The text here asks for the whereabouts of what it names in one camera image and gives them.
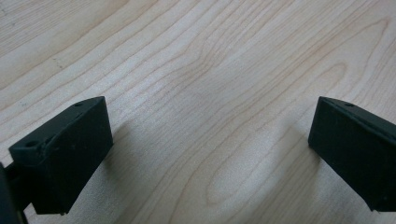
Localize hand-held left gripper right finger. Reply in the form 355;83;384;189
307;95;396;214

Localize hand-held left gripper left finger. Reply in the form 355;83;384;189
7;95;114;217

